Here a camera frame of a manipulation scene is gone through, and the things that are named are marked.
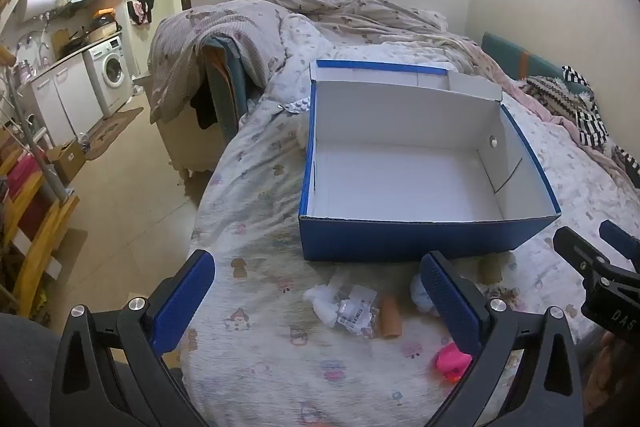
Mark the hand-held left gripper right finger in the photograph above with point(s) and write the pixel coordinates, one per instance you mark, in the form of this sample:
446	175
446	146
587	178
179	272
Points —
450	302

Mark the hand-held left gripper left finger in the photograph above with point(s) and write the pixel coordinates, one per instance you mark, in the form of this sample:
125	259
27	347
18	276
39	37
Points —
182	302

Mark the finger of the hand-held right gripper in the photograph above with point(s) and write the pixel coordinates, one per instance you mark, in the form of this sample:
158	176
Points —
575	252
620	237

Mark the light blue plush toy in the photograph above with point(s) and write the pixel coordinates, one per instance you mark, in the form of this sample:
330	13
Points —
422	297

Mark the beige plush toy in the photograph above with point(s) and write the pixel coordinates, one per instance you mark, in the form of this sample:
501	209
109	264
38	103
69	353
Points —
491	268

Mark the clear plastic bag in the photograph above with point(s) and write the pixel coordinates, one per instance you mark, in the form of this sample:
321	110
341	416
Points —
356	312

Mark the white plush toy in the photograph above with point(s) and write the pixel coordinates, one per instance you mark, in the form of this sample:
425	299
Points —
322	304

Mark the blue cardboard box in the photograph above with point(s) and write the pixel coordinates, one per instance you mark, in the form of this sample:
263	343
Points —
400	177

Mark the person's right hand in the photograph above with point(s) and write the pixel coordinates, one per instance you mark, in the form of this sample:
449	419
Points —
612	372

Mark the pink toy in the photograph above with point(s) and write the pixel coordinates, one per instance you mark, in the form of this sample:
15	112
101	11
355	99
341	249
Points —
452	361

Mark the pink blanket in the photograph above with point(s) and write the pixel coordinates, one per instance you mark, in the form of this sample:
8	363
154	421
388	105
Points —
550	112

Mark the yellow wooden rack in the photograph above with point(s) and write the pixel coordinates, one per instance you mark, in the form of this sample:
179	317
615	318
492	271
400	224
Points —
35	252

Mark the person's grey trouser leg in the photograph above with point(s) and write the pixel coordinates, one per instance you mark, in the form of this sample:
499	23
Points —
25	372

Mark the brown cardboard box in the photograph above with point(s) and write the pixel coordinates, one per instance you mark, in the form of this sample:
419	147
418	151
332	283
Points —
67	159

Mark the brown door mat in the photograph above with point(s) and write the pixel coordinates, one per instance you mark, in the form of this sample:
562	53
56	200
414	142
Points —
112	132

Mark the red bag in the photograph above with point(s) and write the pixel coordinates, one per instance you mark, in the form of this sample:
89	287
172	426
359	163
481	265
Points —
22	172

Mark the teal headboard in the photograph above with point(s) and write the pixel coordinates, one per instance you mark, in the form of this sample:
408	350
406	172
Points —
505	52

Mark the silver blister pack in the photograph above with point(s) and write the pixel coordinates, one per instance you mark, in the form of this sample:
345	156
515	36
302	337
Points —
296	105

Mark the teal orange draped cloth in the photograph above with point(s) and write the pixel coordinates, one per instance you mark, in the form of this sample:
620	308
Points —
225	77

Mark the white kitchen cabinet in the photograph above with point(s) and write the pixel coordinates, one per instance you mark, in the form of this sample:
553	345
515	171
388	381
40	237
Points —
65	102

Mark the white washing machine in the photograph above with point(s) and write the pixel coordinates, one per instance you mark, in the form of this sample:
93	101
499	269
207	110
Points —
111	72

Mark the beige textured quilt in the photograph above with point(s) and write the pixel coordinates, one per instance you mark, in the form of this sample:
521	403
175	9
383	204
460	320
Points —
200	42

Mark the dark hanging clothes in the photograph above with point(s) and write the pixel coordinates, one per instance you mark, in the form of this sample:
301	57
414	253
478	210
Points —
142	2

